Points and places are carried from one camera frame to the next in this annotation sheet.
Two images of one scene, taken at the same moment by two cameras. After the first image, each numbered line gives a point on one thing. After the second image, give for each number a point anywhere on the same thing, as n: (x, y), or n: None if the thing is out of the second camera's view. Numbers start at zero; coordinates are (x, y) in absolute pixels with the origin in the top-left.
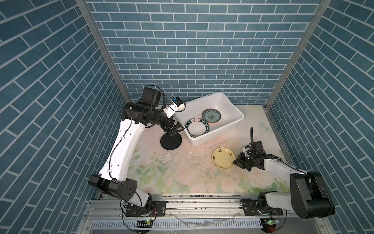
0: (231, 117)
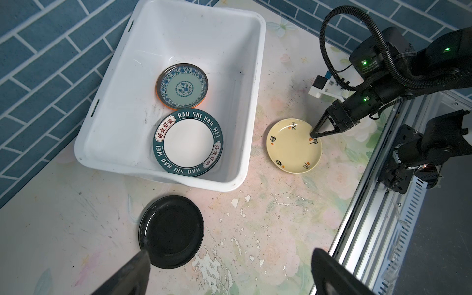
0: (228, 44)
